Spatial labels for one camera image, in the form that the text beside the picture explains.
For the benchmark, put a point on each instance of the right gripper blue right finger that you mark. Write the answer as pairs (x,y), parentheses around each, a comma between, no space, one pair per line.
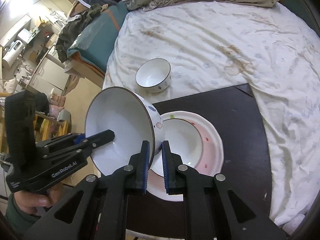
(168,168)

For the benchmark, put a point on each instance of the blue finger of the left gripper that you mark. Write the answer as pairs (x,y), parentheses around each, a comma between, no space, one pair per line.
(79,138)
(100,139)

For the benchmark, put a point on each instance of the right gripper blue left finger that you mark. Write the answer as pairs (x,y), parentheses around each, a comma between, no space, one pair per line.
(142,168)

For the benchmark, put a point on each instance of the large white bowl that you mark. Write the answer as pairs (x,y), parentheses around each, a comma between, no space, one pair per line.
(184,139)

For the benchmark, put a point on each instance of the pink strawberry plate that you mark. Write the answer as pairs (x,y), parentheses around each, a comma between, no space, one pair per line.
(212,156)

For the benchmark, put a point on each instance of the small white bowl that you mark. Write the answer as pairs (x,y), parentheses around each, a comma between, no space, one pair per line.
(154,75)

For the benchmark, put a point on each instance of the left hand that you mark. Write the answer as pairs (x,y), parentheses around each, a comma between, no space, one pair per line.
(29,202)

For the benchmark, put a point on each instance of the yellow wooden chair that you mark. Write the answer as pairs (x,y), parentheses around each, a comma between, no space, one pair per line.
(50,128)

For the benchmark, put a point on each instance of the white cabinet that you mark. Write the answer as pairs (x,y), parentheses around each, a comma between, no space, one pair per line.
(48,77)

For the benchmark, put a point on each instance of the black tray board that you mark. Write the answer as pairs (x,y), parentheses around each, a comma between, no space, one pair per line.
(234,113)

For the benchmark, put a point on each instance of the white kitchen appliance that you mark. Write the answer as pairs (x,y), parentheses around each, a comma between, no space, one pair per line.
(16,48)

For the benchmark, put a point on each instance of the dark clothes pile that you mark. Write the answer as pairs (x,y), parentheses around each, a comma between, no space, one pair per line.
(78,19)

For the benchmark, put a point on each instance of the white floral bed sheet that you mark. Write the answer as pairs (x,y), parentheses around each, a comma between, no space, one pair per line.
(212,45)

